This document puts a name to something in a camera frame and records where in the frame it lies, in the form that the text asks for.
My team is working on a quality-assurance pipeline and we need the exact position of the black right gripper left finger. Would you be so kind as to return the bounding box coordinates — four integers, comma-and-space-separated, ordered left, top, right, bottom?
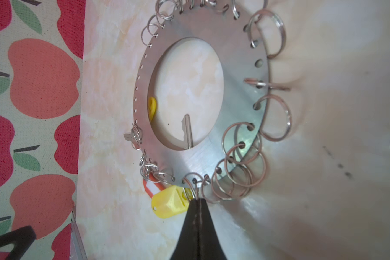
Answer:
0, 226, 36, 260

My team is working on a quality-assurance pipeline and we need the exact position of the metal disc with key rings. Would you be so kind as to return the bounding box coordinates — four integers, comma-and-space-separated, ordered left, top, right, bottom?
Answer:
124, 1, 293, 204

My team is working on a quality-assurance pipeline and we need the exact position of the red white key tag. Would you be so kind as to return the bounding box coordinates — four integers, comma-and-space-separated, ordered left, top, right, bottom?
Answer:
143, 173, 166, 199

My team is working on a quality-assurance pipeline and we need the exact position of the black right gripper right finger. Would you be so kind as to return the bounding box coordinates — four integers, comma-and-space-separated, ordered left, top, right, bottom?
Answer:
171, 198, 226, 260

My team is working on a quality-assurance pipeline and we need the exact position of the yellow key tag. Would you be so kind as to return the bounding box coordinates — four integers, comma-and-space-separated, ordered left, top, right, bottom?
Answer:
151, 186, 193, 219

